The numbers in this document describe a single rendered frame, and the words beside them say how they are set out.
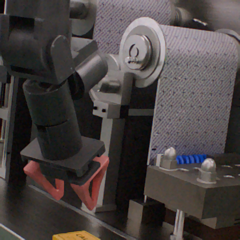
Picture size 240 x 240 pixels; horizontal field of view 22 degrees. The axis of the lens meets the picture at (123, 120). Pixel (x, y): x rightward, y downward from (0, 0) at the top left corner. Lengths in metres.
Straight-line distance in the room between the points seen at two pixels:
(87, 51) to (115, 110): 0.49
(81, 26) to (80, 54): 0.69
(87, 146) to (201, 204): 0.37
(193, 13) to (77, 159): 0.93
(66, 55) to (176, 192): 0.51
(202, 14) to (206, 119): 0.36
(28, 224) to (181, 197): 0.30
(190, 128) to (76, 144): 0.58
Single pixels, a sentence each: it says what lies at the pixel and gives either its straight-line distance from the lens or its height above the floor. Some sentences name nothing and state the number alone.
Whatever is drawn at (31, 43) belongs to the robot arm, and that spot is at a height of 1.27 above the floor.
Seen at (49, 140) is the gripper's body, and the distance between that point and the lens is 0.80.
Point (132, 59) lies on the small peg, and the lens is 1.27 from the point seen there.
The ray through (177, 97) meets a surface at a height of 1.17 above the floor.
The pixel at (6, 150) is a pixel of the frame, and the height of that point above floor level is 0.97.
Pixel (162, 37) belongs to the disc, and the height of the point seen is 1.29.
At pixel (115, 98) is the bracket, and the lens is 1.32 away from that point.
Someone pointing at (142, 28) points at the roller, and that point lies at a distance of 1.30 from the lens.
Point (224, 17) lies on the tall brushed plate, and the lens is 1.60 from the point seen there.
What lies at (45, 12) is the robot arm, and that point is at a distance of 0.72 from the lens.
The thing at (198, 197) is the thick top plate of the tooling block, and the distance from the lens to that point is 1.14.
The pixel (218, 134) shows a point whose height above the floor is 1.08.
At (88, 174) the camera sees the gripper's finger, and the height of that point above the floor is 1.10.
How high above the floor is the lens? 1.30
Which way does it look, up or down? 9 degrees down
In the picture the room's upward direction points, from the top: 7 degrees clockwise
